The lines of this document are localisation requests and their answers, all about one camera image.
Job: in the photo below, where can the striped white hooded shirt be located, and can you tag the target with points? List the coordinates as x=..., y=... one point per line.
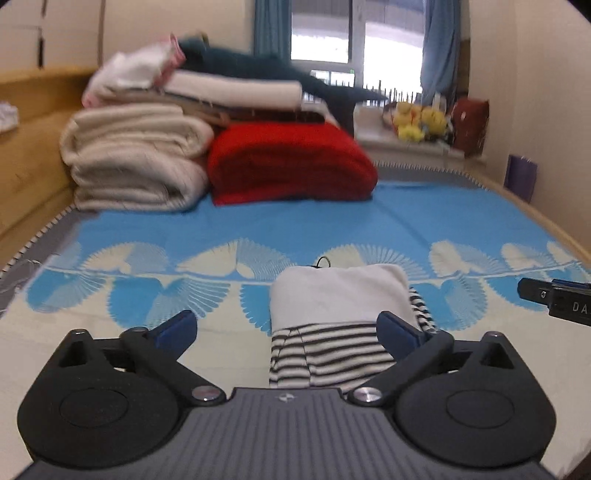
x=324, y=323

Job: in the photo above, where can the cream folded quilt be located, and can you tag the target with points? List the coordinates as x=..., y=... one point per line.
x=136, y=157

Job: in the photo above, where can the blue curtain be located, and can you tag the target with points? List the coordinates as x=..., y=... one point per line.
x=272, y=28
x=441, y=49

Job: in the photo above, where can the tissue pack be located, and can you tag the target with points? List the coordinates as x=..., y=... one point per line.
x=9, y=117

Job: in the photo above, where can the blue white patterned bedsheet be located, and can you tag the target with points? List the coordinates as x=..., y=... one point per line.
x=463, y=247

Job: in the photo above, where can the yellow plush toys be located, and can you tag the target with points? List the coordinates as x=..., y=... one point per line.
x=415, y=123

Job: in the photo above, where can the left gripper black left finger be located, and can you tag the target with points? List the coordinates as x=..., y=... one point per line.
x=156, y=353

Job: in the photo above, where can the window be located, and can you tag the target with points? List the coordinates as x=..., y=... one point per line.
x=371, y=44

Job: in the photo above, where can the right blue curtain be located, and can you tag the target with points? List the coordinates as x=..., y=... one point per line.
x=441, y=49

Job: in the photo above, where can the pink white garment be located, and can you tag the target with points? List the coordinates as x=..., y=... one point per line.
x=146, y=68

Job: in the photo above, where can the dark teal shark plush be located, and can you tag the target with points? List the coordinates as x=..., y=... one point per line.
x=201, y=57

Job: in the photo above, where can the white folded bedding stack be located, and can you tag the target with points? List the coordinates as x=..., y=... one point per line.
x=216, y=98

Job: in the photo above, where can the red folded blanket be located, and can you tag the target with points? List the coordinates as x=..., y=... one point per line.
x=256, y=162

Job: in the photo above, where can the left blue curtain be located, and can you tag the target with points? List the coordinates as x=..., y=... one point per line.
x=272, y=28

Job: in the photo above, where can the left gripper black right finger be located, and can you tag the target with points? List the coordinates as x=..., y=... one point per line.
x=416, y=355

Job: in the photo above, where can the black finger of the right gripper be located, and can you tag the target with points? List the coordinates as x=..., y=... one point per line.
x=538, y=291

